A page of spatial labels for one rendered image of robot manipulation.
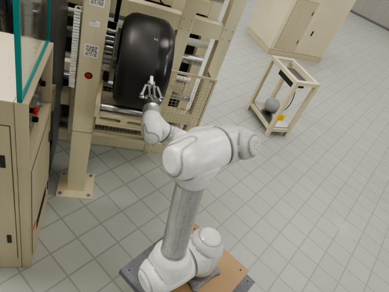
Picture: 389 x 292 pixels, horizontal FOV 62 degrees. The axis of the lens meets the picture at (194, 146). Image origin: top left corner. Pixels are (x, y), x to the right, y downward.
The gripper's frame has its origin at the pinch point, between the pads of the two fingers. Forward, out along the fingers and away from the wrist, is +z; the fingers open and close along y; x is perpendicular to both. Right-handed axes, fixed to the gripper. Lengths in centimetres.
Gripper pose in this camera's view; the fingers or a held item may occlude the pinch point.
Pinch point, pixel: (151, 81)
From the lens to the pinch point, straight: 178.1
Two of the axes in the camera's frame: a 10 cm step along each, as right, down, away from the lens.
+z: -0.9, -7.7, 6.3
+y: -9.4, -1.4, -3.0
